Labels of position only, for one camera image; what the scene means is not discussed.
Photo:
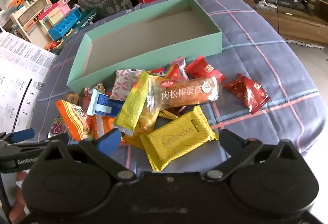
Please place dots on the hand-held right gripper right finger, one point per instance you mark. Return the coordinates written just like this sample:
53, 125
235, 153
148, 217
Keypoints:
228, 140

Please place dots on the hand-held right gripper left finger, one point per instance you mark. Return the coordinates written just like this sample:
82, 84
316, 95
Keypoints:
110, 140

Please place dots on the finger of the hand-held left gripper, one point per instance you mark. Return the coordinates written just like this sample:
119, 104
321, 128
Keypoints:
24, 135
30, 147

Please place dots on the orange packet with silver stripe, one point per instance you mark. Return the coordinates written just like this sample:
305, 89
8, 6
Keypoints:
98, 124

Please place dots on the long yellow snack packet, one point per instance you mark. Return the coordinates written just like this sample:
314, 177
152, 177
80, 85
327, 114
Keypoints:
133, 108

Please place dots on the red snack packet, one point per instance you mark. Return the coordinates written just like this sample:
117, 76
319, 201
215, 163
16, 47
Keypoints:
246, 94
203, 69

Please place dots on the yellow wavy snack packet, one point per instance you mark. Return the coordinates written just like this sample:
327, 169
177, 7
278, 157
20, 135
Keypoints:
176, 137

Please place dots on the pink patterned snack packet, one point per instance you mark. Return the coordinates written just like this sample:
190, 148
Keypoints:
125, 85

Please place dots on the brown cake bar packet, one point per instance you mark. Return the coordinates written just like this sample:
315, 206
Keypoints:
187, 93

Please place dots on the shiny yellow-green snack packet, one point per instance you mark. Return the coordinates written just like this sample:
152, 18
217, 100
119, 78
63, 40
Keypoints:
166, 114

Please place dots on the green cardboard box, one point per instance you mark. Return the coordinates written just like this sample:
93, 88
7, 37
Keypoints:
128, 60

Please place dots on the orange white snack packet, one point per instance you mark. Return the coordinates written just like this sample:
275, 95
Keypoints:
156, 71

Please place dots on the purple snack packet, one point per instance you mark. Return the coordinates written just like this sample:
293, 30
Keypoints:
57, 128

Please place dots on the orange jelly cup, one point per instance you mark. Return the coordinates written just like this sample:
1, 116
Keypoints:
72, 98

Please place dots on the printed instruction sheet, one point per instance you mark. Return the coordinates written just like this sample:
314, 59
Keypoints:
20, 73

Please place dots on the blue toy rack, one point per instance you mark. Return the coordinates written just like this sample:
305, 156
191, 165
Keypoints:
64, 28

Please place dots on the cream toy kitchen playset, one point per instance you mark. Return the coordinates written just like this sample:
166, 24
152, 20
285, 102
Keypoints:
28, 19

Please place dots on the teal toy box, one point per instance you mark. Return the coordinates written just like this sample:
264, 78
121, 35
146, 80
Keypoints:
88, 20

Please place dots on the white toy train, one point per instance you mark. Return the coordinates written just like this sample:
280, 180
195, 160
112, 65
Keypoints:
305, 44

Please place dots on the pastel toy house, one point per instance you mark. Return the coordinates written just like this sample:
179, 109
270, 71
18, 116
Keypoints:
57, 10

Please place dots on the wooden media stand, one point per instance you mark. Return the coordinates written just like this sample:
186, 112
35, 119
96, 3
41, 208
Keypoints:
297, 24

